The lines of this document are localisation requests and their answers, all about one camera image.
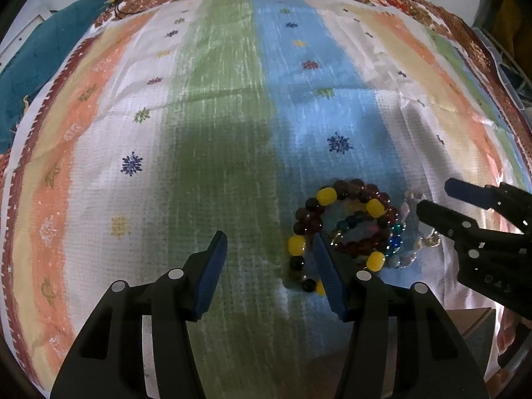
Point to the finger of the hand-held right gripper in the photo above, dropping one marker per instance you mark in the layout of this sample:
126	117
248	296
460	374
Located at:
467	193
440	214

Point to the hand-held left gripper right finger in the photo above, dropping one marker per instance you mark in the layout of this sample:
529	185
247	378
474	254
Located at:
328	270

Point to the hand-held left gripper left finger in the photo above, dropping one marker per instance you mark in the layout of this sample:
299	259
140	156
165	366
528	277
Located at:
212	264

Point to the striped pastel cloth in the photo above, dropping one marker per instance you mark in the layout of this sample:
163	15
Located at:
208	133

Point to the yellow cloth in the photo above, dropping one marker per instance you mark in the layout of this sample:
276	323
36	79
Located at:
513	12

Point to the teal cloth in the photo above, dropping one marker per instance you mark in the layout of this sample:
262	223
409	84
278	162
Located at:
50	45

